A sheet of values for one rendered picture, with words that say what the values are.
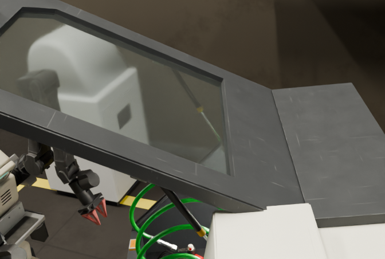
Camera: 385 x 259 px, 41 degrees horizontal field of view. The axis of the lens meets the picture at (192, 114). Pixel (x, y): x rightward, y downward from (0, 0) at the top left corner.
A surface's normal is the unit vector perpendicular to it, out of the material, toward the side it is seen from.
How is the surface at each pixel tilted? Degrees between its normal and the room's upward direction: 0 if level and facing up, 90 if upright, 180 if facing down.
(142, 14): 90
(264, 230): 0
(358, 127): 0
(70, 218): 0
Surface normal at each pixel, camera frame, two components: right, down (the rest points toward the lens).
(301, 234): -0.11, -0.88
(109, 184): -0.40, 0.47
